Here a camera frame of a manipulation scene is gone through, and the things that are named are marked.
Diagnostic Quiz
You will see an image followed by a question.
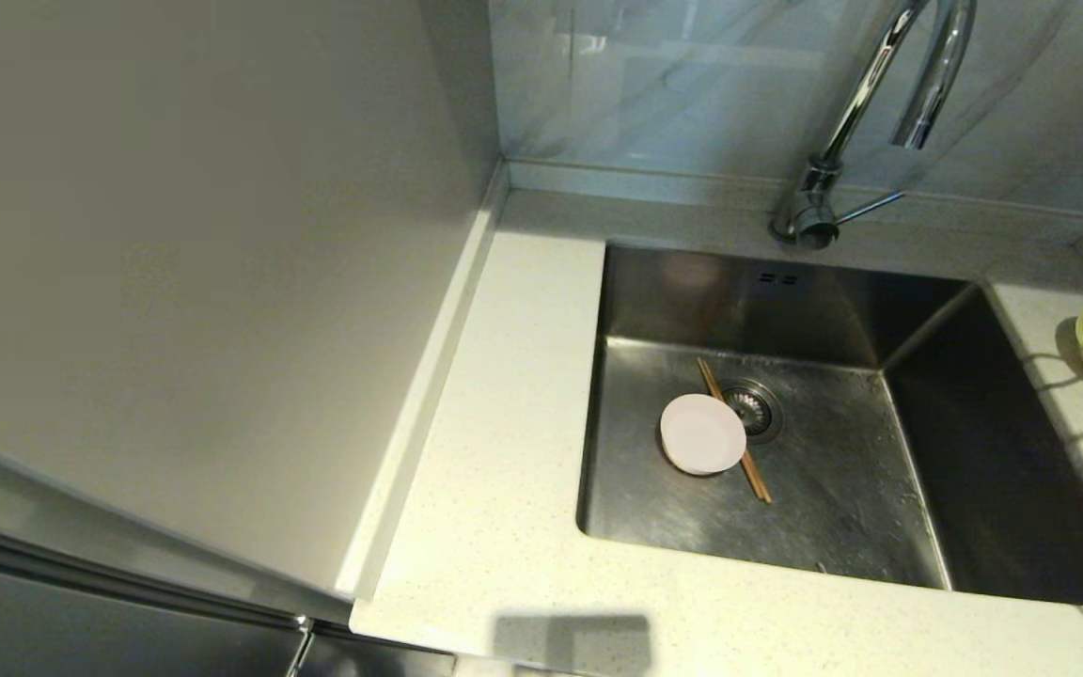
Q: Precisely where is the brown wooden chopstick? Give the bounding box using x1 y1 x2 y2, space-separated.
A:
697 357 768 505
700 357 774 504

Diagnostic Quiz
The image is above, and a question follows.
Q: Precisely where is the pink plastic bowl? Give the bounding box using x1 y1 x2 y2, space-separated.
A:
660 393 747 477

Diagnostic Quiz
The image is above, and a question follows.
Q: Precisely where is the round metal drain strainer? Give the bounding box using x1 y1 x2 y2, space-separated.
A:
720 378 784 445

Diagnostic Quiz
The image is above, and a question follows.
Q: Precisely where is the dark grey cabinet front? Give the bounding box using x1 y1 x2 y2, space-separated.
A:
0 512 456 677

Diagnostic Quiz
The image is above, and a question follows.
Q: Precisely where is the stainless steel sink basin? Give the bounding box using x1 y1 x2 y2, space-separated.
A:
575 240 1083 608

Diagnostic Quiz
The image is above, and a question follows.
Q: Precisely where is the chrome gooseneck kitchen faucet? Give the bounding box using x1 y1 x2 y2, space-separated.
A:
769 0 977 251

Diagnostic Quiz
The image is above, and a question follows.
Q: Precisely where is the tall beige cabinet panel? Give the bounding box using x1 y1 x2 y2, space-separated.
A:
0 0 510 626

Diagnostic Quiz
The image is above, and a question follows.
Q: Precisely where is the chrome cabinet handle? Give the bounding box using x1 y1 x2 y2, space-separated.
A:
284 613 319 677

